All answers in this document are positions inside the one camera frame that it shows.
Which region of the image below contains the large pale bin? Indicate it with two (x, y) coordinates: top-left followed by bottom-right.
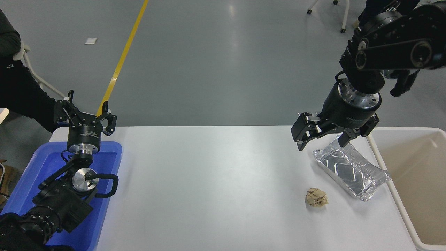
(366, 127), (446, 251)

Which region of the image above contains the crumpled tan paper ball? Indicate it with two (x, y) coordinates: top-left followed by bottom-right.
(305, 188), (329, 208)

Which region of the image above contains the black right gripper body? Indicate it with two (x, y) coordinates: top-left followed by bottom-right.
(319, 85), (376, 131)

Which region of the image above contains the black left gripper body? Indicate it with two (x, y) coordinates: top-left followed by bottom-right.
(67, 115), (104, 149)

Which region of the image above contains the person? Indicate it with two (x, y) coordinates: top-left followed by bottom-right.
(358, 0), (421, 97)
(0, 9), (58, 134)

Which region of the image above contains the brown bag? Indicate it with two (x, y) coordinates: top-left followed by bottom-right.
(0, 160), (20, 210)

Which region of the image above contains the blue plastic tray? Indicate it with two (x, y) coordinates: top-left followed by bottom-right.
(0, 140), (123, 251)

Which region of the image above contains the silver foil tray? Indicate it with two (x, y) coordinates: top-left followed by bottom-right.
(313, 135), (391, 202)

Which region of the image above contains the white chair frame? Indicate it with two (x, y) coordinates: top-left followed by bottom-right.
(14, 41), (67, 100)

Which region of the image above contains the white chair with casters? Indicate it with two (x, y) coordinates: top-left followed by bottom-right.
(307, 0), (351, 34)

